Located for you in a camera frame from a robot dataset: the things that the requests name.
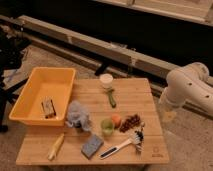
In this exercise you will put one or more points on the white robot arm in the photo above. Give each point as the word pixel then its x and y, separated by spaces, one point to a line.
pixel 188 82

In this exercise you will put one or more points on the small brown block in tray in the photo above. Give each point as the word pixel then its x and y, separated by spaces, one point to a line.
pixel 48 108

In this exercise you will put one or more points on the wooden folding table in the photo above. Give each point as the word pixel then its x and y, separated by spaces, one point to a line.
pixel 133 96

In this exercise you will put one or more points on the small dark utensil cluster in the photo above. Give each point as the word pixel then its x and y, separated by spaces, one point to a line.
pixel 140 134

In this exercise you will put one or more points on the blue grey sponge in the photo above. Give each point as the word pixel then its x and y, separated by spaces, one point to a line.
pixel 92 146

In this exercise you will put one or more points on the green brush handle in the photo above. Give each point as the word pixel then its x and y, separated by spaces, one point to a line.
pixel 110 97

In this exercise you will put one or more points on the grey blue towel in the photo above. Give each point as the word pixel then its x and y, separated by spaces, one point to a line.
pixel 78 116

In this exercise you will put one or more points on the green cup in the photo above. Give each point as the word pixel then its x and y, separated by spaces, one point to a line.
pixel 107 127

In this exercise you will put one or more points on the yellow corn cob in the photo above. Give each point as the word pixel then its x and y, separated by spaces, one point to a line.
pixel 55 147

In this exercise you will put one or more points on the orange fruit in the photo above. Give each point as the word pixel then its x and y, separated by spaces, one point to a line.
pixel 116 120

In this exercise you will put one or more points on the bunch of dark grapes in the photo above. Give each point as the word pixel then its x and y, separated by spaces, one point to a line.
pixel 130 123

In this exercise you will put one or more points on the yellow plastic tray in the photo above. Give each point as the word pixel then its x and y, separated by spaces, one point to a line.
pixel 44 83

